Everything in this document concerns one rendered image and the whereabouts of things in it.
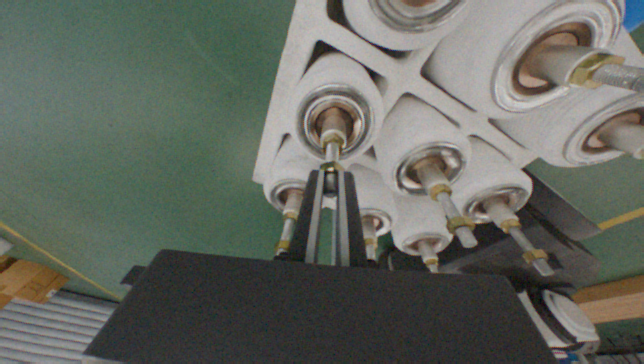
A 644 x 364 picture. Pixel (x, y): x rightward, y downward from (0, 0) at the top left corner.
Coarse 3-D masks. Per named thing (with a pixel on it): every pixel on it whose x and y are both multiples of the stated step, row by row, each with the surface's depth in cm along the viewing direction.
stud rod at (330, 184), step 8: (328, 144) 14; (336, 144) 13; (328, 152) 13; (336, 152) 13; (328, 160) 12; (336, 160) 12; (328, 176) 10; (336, 176) 11; (328, 184) 10; (336, 184) 10; (328, 192) 10; (336, 192) 10
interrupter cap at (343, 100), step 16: (320, 96) 15; (336, 96) 14; (352, 96) 14; (304, 112) 16; (320, 112) 16; (336, 112) 16; (352, 112) 15; (368, 112) 15; (304, 128) 17; (320, 128) 17; (352, 128) 16; (368, 128) 16; (304, 144) 18; (320, 144) 18; (352, 144) 17
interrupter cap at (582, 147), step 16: (624, 96) 13; (640, 96) 12; (608, 112) 13; (624, 112) 13; (640, 112) 13; (576, 128) 15; (592, 128) 14; (576, 144) 15; (592, 144) 15; (576, 160) 16; (592, 160) 16
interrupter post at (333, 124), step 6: (330, 120) 15; (336, 120) 15; (342, 120) 16; (324, 126) 15; (330, 126) 14; (336, 126) 14; (342, 126) 15; (324, 132) 14; (330, 132) 14; (336, 132) 14; (342, 132) 14
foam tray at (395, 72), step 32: (320, 0) 16; (288, 32) 18; (320, 32) 17; (352, 32) 25; (288, 64) 19; (384, 64) 19; (416, 64) 18; (640, 64) 16; (288, 96) 22; (384, 96) 21; (448, 96) 20; (288, 128) 25; (480, 128) 22; (352, 160) 27; (512, 160) 25
